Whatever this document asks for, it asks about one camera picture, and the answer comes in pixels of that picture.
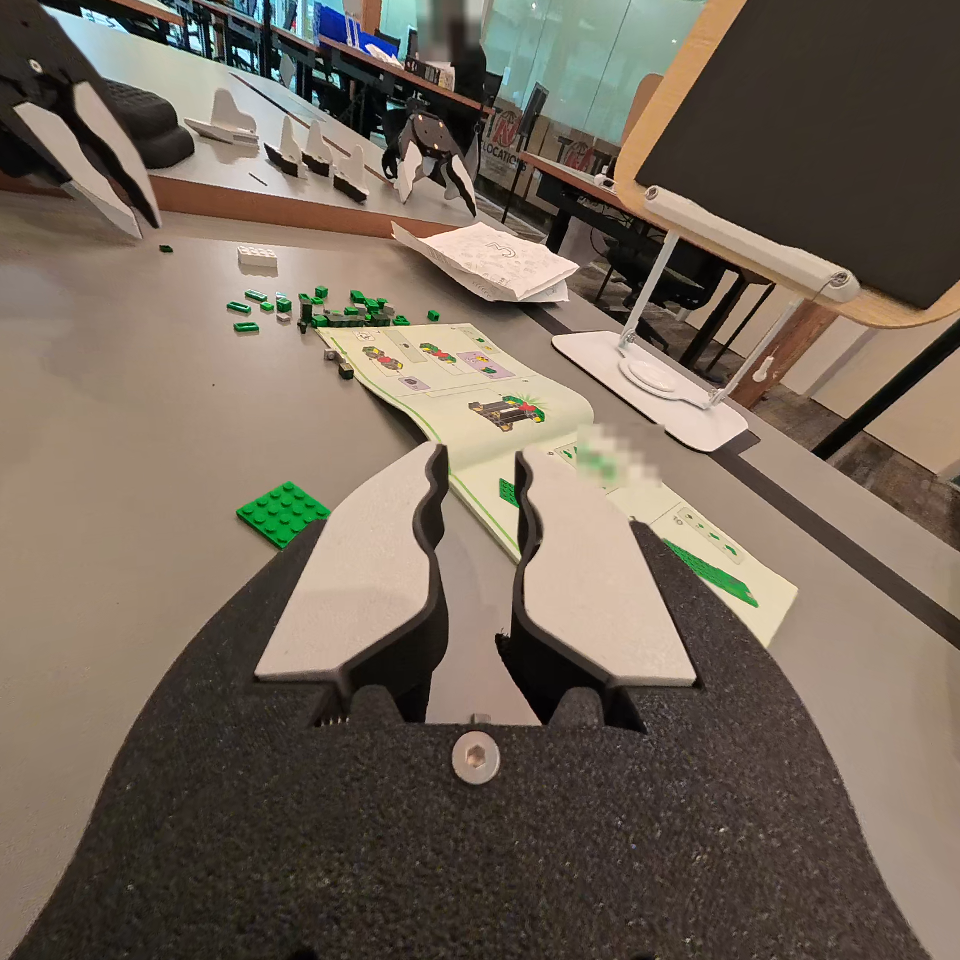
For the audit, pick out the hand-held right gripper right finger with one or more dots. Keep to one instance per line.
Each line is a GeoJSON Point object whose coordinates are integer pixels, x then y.
{"type": "Point", "coordinates": [608, 585]}

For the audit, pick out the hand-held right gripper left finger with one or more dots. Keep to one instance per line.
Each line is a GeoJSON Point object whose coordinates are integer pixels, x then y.
{"type": "Point", "coordinates": [360, 585]}

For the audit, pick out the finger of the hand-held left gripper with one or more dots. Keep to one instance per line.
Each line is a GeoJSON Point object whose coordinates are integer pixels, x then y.
{"type": "Point", "coordinates": [117, 150]}
{"type": "Point", "coordinates": [75, 168]}

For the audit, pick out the green studded brick plate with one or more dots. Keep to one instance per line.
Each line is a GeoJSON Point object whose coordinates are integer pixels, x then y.
{"type": "Point", "coordinates": [282, 513]}

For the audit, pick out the grey desk with brown edge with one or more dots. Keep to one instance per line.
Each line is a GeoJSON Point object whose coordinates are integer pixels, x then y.
{"type": "Point", "coordinates": [225, 168]}

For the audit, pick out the black dome-shaped object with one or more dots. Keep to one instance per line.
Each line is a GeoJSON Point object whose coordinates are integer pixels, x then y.
{"type": "Point", "coordinates": [158, 135]}

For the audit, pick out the grey wedge plate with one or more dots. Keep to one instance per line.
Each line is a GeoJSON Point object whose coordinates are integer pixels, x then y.
{"type": "Point", "coordinates": [225, 123]}
{"type": "Point", "coordinates": [285, 150]}
{"type": "Point", "coordinates": [315, 153]}
{"type": "Point", "coordinates": [350, 180]}

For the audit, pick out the white rectangular brick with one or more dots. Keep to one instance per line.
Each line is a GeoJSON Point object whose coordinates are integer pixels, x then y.
{"type": "Point", "coordinates": [258, 258]}

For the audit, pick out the building instruction booklet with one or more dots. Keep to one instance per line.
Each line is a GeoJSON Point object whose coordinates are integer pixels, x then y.
{"type": "Point", "coordinates": [450, 375]}

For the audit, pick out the scatter of small green bricks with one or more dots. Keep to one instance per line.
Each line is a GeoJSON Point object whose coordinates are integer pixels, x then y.
{"type": "Point", "coordinates": [323, 300]}

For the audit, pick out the idle black gripper device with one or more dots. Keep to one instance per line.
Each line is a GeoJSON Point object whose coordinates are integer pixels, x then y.
{"type": "Point", "coordinates": [428, 143]}

